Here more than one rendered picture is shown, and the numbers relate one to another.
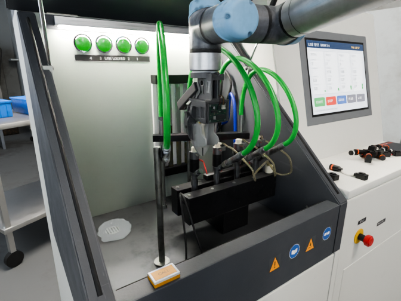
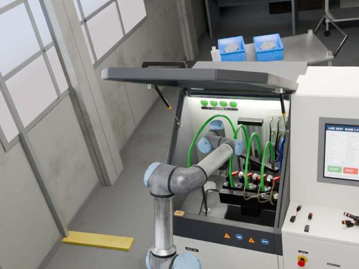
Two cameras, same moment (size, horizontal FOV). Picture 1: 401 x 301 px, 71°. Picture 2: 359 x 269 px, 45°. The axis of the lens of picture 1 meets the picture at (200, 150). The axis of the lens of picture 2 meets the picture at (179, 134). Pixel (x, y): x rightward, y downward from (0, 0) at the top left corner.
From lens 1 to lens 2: 2.07 m
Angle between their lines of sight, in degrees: 59
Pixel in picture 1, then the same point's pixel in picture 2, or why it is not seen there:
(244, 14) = (203, 147)
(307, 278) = (254, 254)
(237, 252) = (204, 221)
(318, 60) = (339, 140)
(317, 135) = (327, 190)
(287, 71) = (302, 144)
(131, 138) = not seen: hidden behind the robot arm
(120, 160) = not seen: hidden behind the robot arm
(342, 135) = not seen: outside the picture
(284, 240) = (231, 229)
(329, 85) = (350, 159)
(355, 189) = (288, 231)
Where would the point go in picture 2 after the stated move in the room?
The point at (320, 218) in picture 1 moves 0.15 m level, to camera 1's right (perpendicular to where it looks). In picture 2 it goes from (256, 231) to (276, 248)
